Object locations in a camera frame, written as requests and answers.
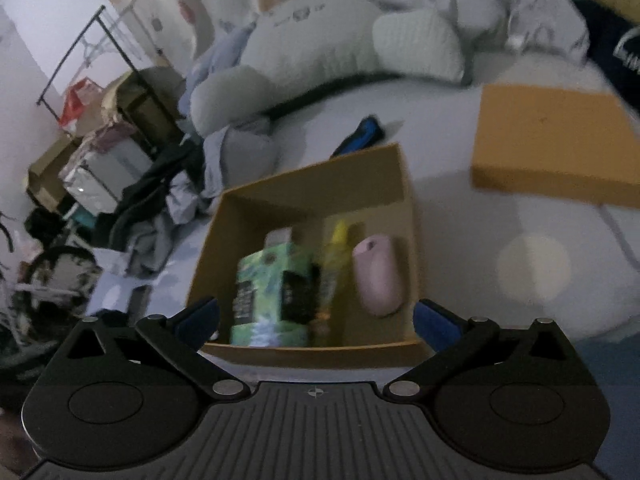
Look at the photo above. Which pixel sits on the blue and black object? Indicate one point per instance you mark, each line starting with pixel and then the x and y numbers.
pixel 362 135

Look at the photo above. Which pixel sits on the pink computer mouse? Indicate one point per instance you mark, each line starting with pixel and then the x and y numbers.
pixel 377 275

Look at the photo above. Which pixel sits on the printed bed sheet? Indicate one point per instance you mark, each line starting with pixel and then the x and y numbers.
pixel 450 210

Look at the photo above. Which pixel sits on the crumpled pale grey quilt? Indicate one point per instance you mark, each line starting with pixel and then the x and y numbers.
pixel 500 0

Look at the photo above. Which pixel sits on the green printed carton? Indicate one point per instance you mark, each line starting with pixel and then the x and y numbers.
pixel 270 290

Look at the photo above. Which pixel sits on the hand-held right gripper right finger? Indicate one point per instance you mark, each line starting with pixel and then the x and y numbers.
pixel 434 324

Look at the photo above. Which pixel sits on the flat brown cardboard box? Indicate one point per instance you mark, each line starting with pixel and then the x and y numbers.
pixel 47 170

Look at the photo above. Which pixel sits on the silver suitcase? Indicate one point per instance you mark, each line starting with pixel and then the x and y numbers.
pixel 107 170

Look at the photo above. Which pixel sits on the tall brown cardboard box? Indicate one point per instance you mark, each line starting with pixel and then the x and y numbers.
pixel 150 105

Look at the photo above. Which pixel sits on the black clothes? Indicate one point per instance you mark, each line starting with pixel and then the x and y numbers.
pixel 150 190

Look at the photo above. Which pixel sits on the crumpled grey clothes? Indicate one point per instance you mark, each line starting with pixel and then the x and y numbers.
pixel 240 155

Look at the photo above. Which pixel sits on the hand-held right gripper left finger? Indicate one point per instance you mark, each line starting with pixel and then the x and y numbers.
pixel 197 319

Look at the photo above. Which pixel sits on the black clothes rack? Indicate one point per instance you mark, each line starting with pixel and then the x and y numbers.
pixel 125 60

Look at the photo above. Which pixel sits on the large pale plush pillow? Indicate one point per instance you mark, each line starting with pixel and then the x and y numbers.
pixel 310 45

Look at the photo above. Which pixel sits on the navy cloth with white print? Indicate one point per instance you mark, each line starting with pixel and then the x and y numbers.
pixel 617 50

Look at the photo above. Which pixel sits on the red bag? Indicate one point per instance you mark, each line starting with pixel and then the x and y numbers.
pixel 80 100

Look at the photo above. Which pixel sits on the orange box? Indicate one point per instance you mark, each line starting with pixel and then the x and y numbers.
pixel 550 140

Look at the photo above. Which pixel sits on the light blue cloth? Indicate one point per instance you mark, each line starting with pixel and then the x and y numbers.
pixel 215 60

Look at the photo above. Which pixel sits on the yellow bottle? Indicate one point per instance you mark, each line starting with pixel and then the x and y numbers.
pixel 334 265

